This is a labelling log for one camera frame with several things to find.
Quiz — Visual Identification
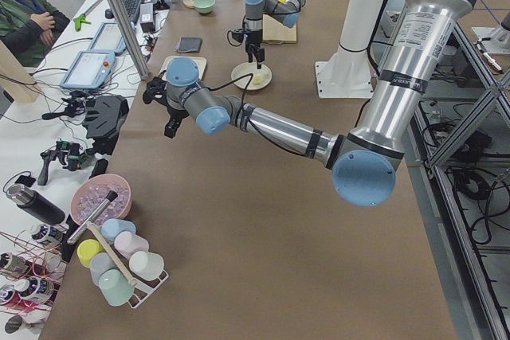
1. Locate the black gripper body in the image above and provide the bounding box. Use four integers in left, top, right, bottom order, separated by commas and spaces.
143, 76, 187, 120
228, 29, 263, 53

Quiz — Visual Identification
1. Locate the pale white bun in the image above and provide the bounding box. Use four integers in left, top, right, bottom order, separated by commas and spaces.
253, 74, 264, 84

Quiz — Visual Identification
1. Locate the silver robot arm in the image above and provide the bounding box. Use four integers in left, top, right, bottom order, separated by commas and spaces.
143, 0, 477, 206
227, 0, 306, 69

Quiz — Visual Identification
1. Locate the cream rectangular tray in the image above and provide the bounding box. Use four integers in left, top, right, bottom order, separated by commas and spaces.
160, 55, 207, 80

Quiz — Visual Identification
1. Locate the wooden cutting board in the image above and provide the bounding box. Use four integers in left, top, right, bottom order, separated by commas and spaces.
262, 14, 297, 44

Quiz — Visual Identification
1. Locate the cream round plate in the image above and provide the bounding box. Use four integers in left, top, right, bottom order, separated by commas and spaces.
231, 62, 273, 91

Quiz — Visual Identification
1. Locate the grey folded cloth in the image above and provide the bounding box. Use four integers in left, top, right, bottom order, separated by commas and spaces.
175, 37, 202, 53

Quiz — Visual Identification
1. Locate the mint green bowl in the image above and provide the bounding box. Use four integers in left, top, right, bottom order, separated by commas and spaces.
193, 0, 216, 15

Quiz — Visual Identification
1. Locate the blue teach pendant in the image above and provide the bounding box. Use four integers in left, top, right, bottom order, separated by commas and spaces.
88, 22, 127, 56
60, 50, 116, 90

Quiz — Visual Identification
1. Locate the black keyboard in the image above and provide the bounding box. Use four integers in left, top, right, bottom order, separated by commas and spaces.
123, 0, 145, 24

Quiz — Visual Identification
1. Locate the pink bowl with ice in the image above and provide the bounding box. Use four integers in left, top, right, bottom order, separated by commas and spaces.
70, 174, 131, 225

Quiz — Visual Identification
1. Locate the seated person green jacket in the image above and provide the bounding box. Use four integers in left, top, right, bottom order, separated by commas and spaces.
1, 0, 70, 68

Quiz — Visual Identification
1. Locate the black thermos bottle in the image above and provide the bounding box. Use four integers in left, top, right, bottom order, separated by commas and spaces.
6, 183, 65, 225

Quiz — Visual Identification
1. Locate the white cup rack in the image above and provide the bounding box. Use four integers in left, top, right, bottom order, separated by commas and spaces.
76, 218, 170, 310

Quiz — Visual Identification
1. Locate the white camera pole base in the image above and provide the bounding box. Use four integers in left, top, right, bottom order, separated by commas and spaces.
316, 0, 383, 99

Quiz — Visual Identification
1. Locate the aluminium frame post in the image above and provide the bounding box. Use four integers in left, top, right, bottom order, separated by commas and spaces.
108, 0, 149, 80

